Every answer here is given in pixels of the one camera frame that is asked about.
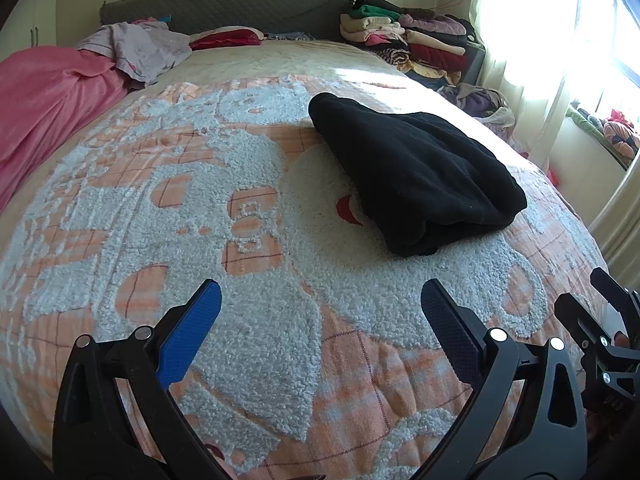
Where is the person's left hand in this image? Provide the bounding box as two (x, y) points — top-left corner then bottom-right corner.
(202, 442), (238, 480)

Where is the orange plaid fluffy blanket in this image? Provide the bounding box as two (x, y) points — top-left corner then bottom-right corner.
(0, 40), (611, 480)

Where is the cream curtain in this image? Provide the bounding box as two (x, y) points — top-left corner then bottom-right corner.
(472, 0), (586, 171)

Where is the white wardrobe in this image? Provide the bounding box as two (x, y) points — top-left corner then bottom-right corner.
(0, 0), (63, 63)

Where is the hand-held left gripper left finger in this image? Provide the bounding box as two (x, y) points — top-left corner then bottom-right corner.
(52, 278), (226, 480)

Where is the beige bag of clothes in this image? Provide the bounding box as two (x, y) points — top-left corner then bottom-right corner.
(440, 84), (516, 128)

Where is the pink floral cushion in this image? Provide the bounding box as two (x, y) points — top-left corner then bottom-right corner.
(602, 110), (640, 161)

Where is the grey padded headboard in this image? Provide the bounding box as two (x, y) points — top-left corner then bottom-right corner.
(100, 0), (358, 43)

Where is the window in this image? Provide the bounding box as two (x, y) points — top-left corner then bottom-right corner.
(500, 0), (640, 126)

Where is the pile of folded clothes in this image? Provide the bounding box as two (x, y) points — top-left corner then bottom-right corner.
(340, 0), (476, 86)

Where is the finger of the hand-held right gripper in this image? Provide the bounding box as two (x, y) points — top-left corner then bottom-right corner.
(554, 292), (615, 361)
(590, 267), (640, 322)

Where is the grey nightstand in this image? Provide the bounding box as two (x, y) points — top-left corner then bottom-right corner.
(462, 42), (487, 86)

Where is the pink quilt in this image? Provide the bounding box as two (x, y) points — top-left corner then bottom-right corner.
(0, 45), (133, 211)

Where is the green cloth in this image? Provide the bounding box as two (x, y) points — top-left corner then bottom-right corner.
(566, 105), (628, 166)

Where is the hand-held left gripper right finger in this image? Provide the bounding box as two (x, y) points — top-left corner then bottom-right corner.
(420, 278), (588, 480)

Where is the red garment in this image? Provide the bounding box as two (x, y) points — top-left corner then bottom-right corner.
(190, 29), (265, 51)

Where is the black sweater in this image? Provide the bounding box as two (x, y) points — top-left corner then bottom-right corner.
(308, 92), (528, 257)

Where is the lilac garment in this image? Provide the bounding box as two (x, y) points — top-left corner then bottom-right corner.
(77, 21), (193, 86)

